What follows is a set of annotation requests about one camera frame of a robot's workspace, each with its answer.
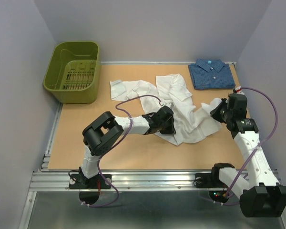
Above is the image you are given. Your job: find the green plastic laundry basket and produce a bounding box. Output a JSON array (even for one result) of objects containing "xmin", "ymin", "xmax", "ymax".
[{"xmin": 43, "ymin": 41, "xmax": 102, "ymax": 104}]

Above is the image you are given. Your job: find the aluminium mounting rail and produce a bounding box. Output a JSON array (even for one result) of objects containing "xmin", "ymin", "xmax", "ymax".
[{"xmin": 30, "ymin": 169, "xmax": 283, "ymax": 191}]

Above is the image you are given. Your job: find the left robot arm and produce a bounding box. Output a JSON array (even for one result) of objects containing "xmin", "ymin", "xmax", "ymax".
[{"xmin": 79, "ymin": 105, "xmax": 176, "ymax": 188}]

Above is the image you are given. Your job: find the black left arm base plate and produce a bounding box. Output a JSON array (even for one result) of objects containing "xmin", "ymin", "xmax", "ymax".
[{"xmin": 69, "ymin": 173, "xmax": 112, "ymax": 190}]

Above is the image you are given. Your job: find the white long sleeve shirt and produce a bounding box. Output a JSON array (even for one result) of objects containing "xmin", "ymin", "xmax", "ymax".
[{"xmin": 110, "ymin": 74, "xmax": 222, "ymax": 146}]

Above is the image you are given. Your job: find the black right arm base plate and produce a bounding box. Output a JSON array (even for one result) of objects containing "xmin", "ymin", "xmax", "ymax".
[{"xmin": 193, "ymin": 172, "xmax": 222, "ymax": 188}]

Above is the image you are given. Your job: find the folded blue checked shirt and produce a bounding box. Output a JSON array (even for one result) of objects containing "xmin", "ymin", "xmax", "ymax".
[{"xmin": 188, "ymin": 58, "xmax": 235, "ymax": 90}]

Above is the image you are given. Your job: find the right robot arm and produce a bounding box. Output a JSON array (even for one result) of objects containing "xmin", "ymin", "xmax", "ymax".
[{"xmin": 210, "ymin": 93, "xmax": 286, "ymax": 218}]

